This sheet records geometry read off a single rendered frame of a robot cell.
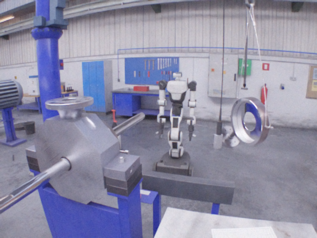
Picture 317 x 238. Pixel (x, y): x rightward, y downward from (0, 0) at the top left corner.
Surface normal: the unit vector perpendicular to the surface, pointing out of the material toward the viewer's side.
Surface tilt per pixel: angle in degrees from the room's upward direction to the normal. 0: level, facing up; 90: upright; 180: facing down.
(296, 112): 90
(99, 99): 90
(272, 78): 90
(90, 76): 90
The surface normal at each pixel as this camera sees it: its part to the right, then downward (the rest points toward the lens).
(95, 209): -0.30, 0.25
